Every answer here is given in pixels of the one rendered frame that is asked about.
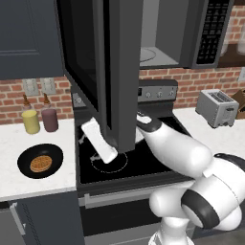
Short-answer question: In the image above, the dark grey microwave door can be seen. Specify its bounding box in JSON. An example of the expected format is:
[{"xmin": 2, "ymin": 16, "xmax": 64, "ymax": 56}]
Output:
[{"xmin": 56, "ymin": 0, "xmax": 144, "ymax": 154}]

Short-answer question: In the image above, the grey drawer handle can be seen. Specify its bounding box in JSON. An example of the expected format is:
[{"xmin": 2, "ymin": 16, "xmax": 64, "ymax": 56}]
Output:
[{"xmin": 9, "ymin": 202, "xmax": 27, "ymax": 236}]

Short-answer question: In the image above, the pale glass jar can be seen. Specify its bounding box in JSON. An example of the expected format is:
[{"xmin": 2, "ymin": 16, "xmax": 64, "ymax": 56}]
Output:
[{"xmin": 219, "ymin": 31, "xmax": 231, "ymax": 59}]

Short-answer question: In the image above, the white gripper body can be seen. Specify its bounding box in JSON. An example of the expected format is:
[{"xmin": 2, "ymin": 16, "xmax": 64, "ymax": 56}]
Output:
[{"xmin": 80, "ymin": 117, "xmax": 120, "ymax": 165}]

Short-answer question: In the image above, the brown round waffle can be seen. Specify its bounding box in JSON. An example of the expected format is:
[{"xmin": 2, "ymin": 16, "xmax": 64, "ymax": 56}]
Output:
[{"xmin": 29, "ymin": 154, "xmax": 54, "ymax": 174}]

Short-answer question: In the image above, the brown wooden box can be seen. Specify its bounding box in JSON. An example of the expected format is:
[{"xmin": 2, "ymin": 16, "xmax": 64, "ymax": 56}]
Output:
[{"xmin": 231, "ymin": 89, "xmax": 245, "ymax": 121}]

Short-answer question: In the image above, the silver toaster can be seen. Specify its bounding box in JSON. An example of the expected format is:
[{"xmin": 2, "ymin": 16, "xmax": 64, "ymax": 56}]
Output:
[{"xmin": 194, "ymin": 88, "xmax": 240, "ymax": 129}]

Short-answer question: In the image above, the maroon squeeze bottle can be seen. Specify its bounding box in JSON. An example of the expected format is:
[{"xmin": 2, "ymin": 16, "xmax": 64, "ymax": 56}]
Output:
[{"xmin": 40, "ymin": 92, "xmax": 60, "ymax": 133}]

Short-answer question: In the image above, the dark wooden wall shelf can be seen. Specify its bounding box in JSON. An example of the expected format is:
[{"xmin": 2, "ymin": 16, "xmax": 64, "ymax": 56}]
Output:
[{"xmin": 217, "ymin": 40, "xmax": 245, "ymax": 69}]

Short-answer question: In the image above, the glass microwave turntable plate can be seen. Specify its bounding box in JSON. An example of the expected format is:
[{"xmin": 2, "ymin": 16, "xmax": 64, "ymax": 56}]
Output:
[{"xmin": 140, "ymin": 47, "xmax": 157, "ymax": 63}]

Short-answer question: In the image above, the yellow squeeze bottle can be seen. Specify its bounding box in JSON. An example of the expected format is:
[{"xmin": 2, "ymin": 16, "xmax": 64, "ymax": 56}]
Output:
[{"xmin": 20, "ymin": 94, "xmax": 41, "ymax": 135}]

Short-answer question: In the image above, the grey oven door handle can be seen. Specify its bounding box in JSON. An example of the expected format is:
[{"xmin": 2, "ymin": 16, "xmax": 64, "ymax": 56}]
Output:
[{"xmin": 83, "ymin": 189, "xmax": 155, "ymax": 210}]

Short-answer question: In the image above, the dark grey wall cupboard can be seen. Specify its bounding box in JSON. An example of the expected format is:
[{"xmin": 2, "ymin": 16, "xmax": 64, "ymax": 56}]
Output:
[{"xmin": 0, "ymin": 0, "xmax": 65, "ymax": 81}]

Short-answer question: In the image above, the dark grey base cupboard door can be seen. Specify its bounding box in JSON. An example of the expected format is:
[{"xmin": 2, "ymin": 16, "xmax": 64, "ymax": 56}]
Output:
[{"xmin": 14, "ymin": 190, "xmax": 86, "ymax": 245}]

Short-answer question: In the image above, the dark grey microwave oven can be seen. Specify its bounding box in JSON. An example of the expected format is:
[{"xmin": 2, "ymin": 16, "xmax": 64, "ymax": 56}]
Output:
[{"xmin": 139, "ymin": 0, "xmax": 235, "ymax": 71}]

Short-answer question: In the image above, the black bowl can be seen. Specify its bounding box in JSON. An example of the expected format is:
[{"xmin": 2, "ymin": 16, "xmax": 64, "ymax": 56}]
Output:
[{"xmin": 16, "ymin": 143, "xmax": 64, "ymax": 180}]

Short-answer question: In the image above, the black oven door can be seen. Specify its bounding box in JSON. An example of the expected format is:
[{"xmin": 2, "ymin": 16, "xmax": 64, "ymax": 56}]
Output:
[{"xmin": 78, "ymin": 188, "xmax": 193, "ymax": 238}]

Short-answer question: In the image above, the black stove with hob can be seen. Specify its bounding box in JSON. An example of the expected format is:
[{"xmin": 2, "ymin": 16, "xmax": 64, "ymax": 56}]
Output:
[{"xmin": 72, "ymin": 78, "xmax": 196, "ymax": 245}]

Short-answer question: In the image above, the grey wall socket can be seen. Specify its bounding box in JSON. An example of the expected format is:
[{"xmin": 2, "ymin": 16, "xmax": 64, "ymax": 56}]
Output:
[
  {"xmin": 21, "ymin": 78, "xmax": 40, "ymax": 97},
  {"xmin": 39, "ymin": 78, "xmax": 57, "ymax": 96}
]

